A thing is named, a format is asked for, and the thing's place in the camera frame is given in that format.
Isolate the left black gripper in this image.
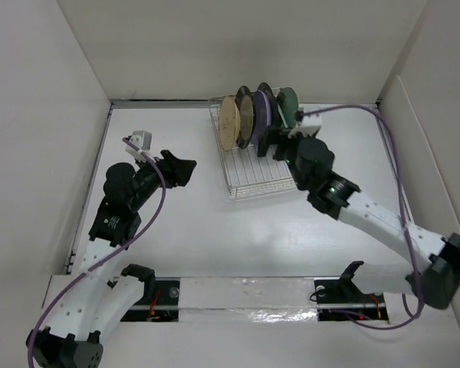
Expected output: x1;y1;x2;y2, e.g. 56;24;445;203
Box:
128;150;194;212

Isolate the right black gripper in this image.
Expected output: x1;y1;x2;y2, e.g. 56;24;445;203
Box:
258;124;317;191

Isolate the brown rimmed cream plate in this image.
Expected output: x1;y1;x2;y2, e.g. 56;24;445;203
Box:
258;82;281;128

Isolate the teal rectangular ceramic plate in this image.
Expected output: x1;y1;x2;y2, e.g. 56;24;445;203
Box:
278;103;295;129

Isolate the purple plastic plate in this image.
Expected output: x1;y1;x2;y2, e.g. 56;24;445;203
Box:
251;90;272;148

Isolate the teal round plate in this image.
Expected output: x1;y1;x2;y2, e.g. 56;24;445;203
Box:
278;87;299;128

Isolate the tan floral round plate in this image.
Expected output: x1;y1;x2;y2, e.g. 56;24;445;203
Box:
218;96;241;151

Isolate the black mosaic rimmed plate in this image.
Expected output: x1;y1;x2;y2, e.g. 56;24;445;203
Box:
235;86;255;150

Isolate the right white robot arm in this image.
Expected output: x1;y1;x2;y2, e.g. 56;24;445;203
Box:
258;127;460;310

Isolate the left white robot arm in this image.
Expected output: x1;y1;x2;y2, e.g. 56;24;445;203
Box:
26;149;196;367

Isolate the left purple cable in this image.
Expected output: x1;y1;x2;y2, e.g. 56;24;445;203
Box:
25;136;168;367

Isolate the purple cable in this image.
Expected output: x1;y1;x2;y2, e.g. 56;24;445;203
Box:
297;103;425;330
25;136;168;367

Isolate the metal wire dish rack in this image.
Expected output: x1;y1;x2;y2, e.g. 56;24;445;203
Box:
209;97;296;200

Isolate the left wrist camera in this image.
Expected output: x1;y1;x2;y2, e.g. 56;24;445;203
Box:
125;130;152;162

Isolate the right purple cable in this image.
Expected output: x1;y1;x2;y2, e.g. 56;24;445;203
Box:
297;103;425;330

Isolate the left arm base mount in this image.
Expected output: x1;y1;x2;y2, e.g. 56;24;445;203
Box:
120;278;180;323

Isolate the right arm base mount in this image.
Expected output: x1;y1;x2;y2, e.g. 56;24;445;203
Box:
309;278;389;322

